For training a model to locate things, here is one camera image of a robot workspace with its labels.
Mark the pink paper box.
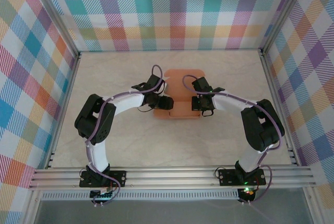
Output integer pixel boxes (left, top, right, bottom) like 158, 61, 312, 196
152, 68, 205, 120

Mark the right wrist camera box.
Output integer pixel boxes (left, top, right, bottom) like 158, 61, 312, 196
192, 76, 212, 95

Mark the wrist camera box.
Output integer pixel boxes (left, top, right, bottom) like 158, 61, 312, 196
192, 76, 212, 95
146, 74, 168, 94

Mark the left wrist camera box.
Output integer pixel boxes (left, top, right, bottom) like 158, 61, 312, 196
146, 74, 168, 94

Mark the aluminium side rail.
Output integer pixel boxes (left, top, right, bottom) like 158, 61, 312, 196
259, 49, 301, 166
44, 53, 82, 170

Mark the wide aluminium mounting rail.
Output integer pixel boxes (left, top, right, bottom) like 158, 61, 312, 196
28, 166, 315, 190

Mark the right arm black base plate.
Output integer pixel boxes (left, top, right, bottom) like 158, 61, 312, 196
218, 168, 267, 186

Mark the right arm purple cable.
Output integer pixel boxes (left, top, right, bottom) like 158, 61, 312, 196
182, 74, 285, 205

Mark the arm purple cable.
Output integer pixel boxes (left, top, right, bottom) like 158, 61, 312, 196
182, 74, 285, 205
85, 64, 168, 206

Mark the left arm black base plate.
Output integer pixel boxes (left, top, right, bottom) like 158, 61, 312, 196
79, 170, 127, 188

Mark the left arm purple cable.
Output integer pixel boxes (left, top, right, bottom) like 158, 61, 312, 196
85, 64, 168, 206

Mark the slotted grey cable duct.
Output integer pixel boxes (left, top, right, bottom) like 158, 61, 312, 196
40, 191, 240, 201

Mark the aluminium frame post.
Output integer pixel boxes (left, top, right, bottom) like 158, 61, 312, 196
260, 0, 314, 55
26, 0, 80, 60

